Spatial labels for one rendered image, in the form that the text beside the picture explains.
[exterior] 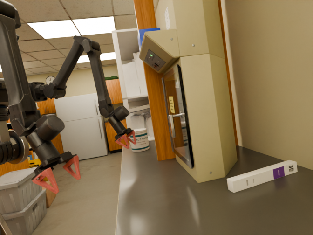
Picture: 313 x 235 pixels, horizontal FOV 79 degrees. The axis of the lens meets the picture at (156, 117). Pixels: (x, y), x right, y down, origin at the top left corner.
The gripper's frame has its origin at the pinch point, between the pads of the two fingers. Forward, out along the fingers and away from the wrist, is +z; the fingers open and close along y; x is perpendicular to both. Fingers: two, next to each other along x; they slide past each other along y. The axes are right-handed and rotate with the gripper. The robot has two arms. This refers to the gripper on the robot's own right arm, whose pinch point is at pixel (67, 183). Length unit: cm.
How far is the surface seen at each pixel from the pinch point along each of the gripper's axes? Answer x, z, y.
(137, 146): 10, 2, 74
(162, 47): -49, -19, 19
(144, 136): 3, 0, 77
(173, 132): -31.9, 7.4, 23.4
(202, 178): -30.5, 27.8, 22.7
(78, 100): 238, -206, 395
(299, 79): -80, 20, 37
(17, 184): 161, -43, 94
